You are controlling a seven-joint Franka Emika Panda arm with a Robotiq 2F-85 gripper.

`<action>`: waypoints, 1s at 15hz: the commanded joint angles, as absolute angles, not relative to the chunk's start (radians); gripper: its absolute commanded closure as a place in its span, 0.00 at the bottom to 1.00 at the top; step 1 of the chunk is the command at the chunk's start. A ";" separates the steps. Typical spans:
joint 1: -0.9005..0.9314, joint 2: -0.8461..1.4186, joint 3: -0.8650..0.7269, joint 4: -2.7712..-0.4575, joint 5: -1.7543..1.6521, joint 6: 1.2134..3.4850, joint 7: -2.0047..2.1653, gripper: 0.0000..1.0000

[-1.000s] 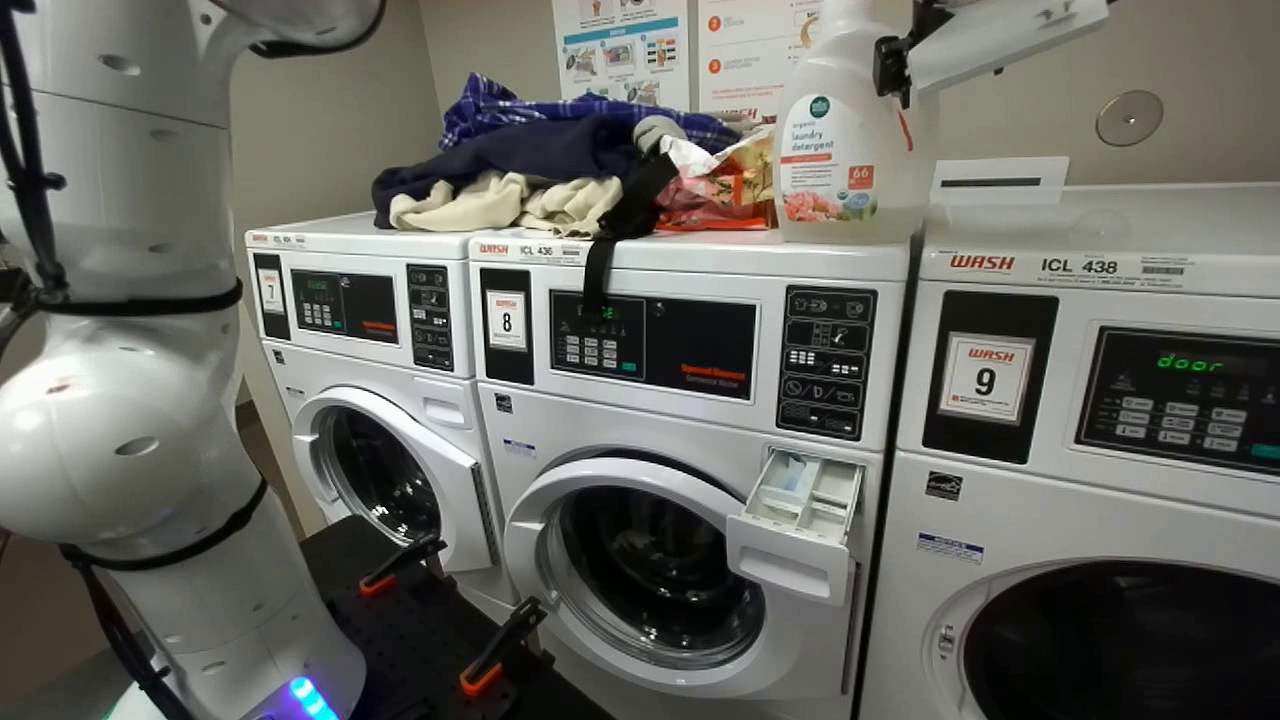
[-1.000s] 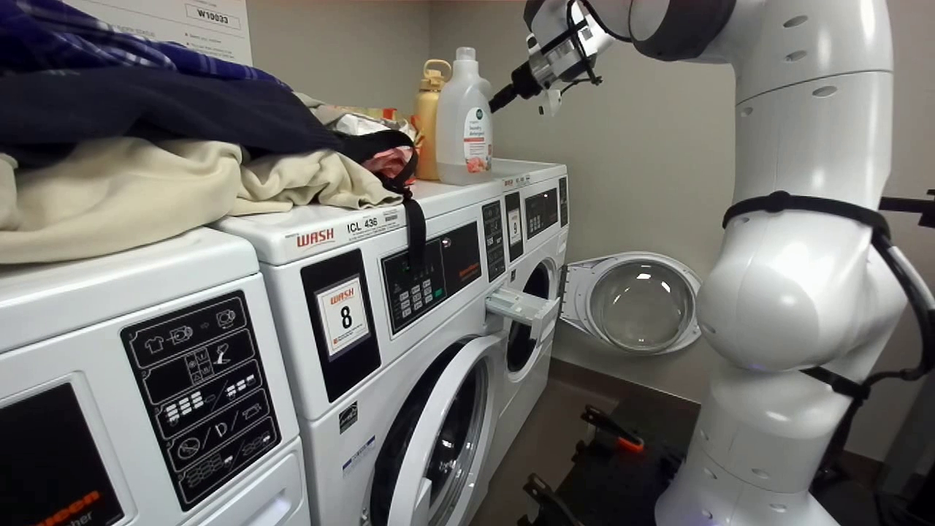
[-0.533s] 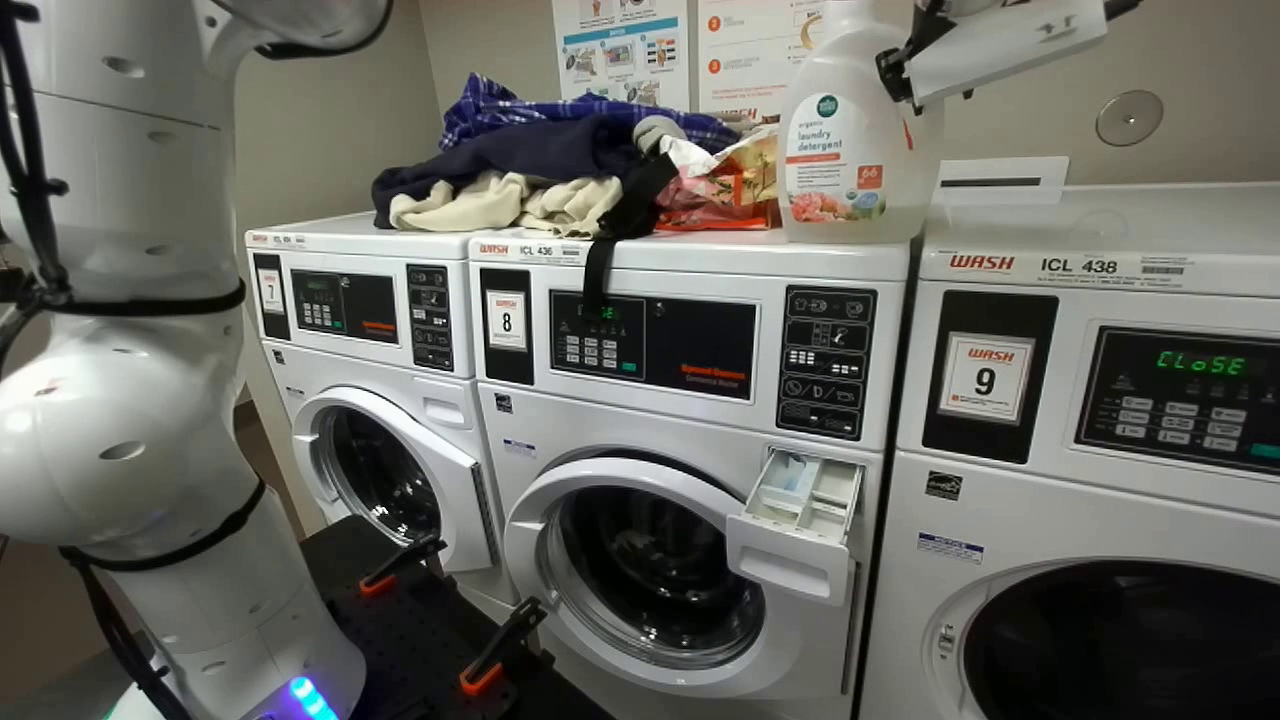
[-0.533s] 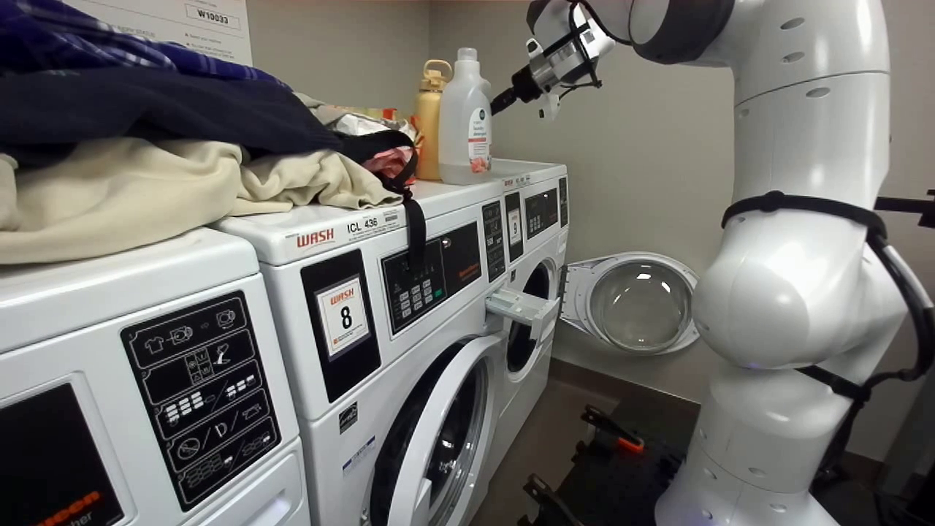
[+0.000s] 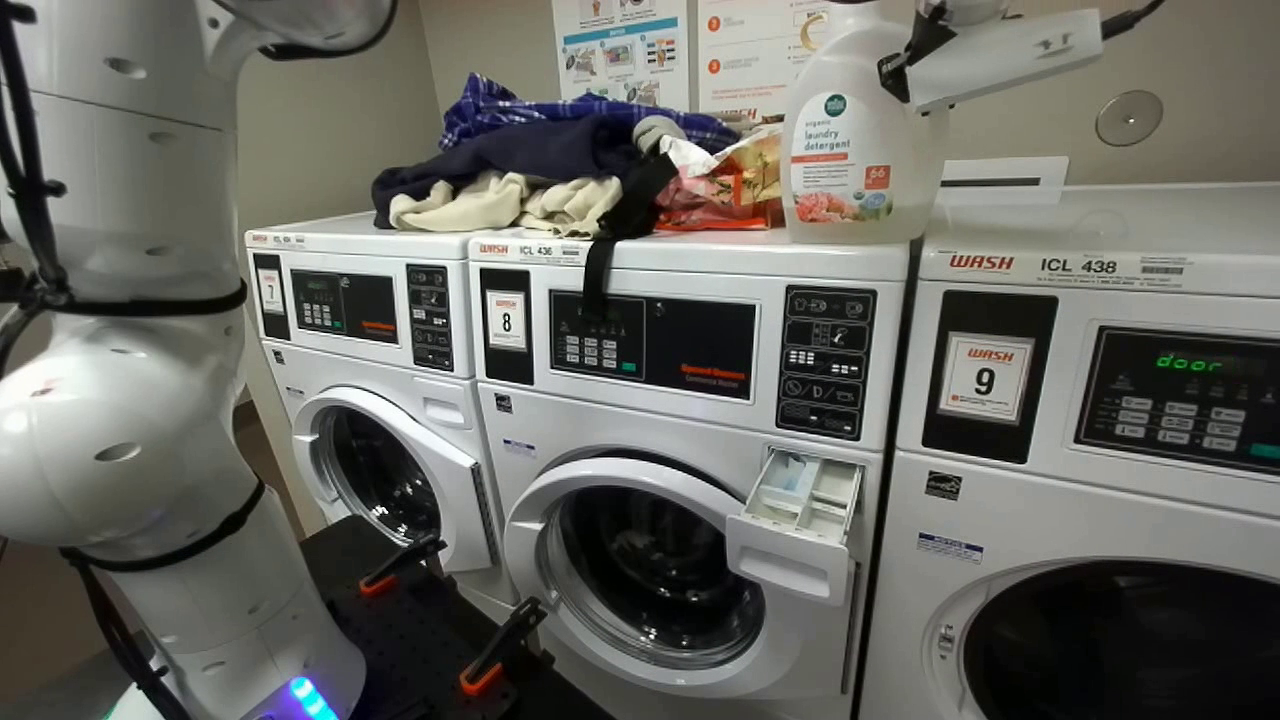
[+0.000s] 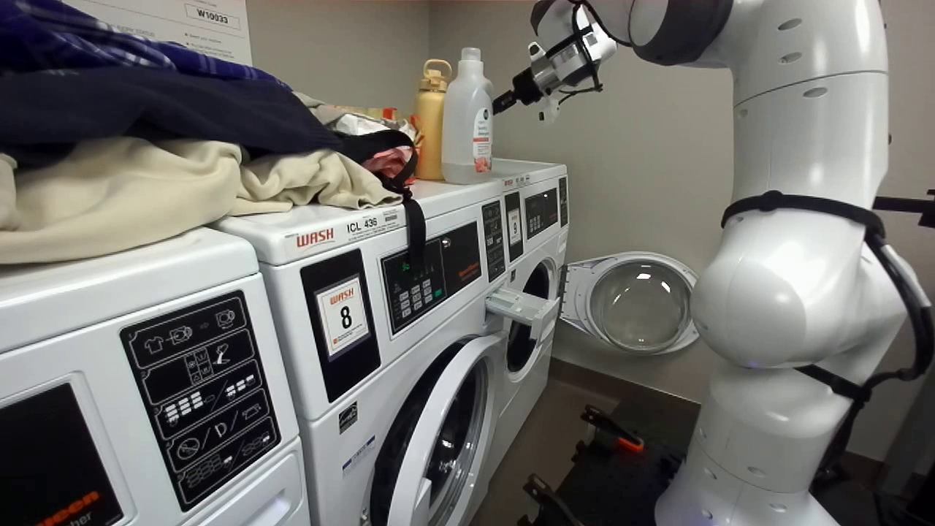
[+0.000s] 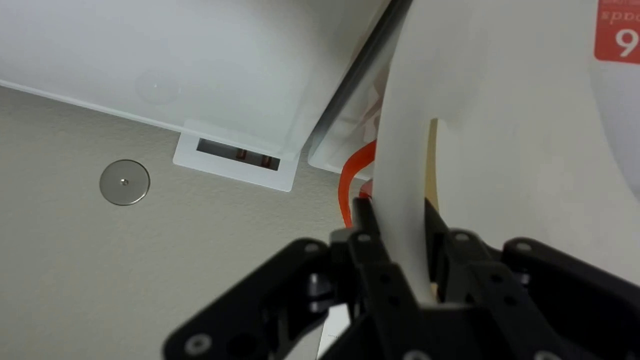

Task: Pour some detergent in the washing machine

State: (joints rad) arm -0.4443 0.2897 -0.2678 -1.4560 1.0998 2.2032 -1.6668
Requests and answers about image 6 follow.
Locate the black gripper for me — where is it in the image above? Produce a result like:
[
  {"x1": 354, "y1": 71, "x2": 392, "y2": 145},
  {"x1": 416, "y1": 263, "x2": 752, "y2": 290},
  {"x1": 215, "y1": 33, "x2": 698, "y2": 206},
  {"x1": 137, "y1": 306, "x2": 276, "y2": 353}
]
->
[{"x1": 491, "y1": 59, "x2": 568, "y2": 120}]

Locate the white detergent bottle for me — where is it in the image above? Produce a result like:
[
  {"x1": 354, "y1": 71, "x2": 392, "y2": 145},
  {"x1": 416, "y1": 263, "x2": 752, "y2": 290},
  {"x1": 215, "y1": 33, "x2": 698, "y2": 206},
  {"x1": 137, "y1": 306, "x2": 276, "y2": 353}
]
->
[{"x1": 437, "y1": 44, "x2": 497, "y2": 187}]

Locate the white washing machine number 9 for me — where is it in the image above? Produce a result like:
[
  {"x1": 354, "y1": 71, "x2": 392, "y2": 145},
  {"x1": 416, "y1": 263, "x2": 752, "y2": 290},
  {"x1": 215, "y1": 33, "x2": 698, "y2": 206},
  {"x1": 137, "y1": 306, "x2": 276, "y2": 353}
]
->
[{"x1": 452, "y1": 155, "x2": 573, "y2": 462}]

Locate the white detergent drawer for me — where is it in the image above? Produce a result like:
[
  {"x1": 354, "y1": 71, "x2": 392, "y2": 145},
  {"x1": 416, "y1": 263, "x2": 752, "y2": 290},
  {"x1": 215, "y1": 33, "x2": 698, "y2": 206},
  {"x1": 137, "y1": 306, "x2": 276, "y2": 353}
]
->
[{"x1": 482, "y1": 284, "x2": 564, "y2": 342}]

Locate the white washing machine number 8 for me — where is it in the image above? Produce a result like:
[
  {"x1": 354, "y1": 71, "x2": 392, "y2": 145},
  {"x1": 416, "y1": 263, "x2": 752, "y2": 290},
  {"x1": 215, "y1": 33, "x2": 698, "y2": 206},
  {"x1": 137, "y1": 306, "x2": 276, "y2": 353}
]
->
[{"x1": 215, "y1": 171, "x2": 520, "y2": 526}]

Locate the white washing machine number 7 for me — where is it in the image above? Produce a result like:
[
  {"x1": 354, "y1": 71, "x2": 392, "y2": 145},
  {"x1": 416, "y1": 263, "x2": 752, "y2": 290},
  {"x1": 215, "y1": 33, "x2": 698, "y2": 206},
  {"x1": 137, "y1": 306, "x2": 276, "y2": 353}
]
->
[{"x1": 0, "y1": 224, "x2": 316, "y2": 526}]

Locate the yellow water bottle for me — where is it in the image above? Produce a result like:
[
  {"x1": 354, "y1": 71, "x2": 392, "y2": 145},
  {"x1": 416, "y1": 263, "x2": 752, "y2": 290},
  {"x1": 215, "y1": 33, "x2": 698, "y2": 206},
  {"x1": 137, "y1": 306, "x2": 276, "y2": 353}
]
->
[{"x1": 411, "y1": 56, "x2": 456, "y2": 185}]

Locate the red orange garment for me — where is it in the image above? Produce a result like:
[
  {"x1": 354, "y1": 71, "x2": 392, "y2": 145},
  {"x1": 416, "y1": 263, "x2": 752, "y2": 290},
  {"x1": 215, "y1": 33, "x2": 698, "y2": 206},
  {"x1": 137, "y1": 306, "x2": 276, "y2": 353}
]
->
[{"x1": 358, "y1": 142, "x2": 421, "y2": 196}]

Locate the white crumpled garment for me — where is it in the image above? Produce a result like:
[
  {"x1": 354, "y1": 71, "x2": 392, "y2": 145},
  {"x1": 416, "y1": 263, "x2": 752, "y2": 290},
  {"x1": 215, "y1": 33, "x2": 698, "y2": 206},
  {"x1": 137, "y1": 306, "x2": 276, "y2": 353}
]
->
[{"x1": 324, "y1": 104, "x2": 395, "y2": 139}]

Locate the round door of washer 9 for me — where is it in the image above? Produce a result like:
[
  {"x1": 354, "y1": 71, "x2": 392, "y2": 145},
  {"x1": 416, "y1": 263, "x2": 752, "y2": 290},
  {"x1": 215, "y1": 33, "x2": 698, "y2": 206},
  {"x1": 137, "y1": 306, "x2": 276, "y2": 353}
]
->
[{"x1": 561, "y1": 247, "x2": 703, "y2": 358}]

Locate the round door of washer 8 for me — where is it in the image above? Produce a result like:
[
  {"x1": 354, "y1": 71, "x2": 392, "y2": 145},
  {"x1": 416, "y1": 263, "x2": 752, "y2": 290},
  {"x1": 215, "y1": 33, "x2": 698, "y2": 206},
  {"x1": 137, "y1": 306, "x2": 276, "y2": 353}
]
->
[{"x1": 367, "y1": 332, "x2": 506, "y2": 526}]

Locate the black orange clamp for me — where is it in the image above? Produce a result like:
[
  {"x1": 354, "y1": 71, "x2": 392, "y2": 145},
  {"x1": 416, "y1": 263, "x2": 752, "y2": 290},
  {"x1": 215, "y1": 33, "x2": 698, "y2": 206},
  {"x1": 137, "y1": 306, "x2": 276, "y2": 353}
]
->
[
  {"x1": 577, "y1": 402, "x2": 647, "y2": 459},
  {"x1": 517, "y1": 469, "x2": 586, "y2": 526}
]

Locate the navy blue garment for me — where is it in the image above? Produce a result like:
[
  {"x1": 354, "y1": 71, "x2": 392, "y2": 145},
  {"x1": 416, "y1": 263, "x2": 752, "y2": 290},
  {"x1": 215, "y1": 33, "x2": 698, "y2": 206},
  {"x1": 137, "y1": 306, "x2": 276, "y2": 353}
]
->
[{"x1": 0, "y1": 62, "x2": 416, "y2": 168}]

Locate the beige garment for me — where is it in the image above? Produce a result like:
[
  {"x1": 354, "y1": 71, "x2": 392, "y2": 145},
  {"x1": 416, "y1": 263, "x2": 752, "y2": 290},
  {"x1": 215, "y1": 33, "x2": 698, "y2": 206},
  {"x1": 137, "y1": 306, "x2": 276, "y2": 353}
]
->
[{"x1": 0, "y1": 130, "x2": 403, "y2": 269}]

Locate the black base table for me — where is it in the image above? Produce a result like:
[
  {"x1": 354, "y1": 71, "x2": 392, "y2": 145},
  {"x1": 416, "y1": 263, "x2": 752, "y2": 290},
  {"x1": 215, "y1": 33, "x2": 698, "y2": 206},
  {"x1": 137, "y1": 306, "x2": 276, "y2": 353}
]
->
[{"x1": 541, "y1": 427, "x2": 682, "y2": 526}]

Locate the purple patterned garment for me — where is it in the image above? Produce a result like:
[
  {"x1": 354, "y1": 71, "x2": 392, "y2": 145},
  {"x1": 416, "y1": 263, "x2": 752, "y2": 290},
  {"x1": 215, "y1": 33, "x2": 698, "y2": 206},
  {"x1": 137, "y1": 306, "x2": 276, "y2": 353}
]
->
[{"x1": 0, "y1": 0, "x2": 289, "y2": 97}]

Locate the black strap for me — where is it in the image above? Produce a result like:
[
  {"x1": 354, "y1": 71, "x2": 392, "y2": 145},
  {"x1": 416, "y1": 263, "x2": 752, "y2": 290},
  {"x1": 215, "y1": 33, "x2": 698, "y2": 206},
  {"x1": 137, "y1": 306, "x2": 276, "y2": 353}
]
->
[{"x1": 339, "y1": 128, "x2": 428, "y2": 263}]

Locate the black mount bar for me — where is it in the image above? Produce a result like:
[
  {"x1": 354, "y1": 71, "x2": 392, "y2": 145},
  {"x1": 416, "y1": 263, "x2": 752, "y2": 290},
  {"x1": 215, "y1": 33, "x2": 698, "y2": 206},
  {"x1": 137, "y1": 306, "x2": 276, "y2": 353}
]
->
[{"x1": 869, "y1": 189, "x2": 935, "y2": 230}]

